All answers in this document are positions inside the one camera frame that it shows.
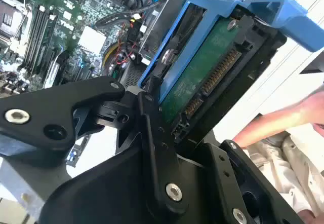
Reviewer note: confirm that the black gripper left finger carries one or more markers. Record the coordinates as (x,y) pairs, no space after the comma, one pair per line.
(38,107)

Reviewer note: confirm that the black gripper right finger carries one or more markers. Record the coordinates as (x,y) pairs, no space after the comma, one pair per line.
(217,173)

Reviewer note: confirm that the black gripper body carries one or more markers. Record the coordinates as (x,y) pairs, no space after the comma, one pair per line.
(106,196)

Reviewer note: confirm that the hard disk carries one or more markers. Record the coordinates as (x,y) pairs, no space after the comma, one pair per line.
(215,56)

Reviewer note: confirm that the person's hand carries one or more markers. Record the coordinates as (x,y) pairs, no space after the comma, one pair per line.
(314,107)

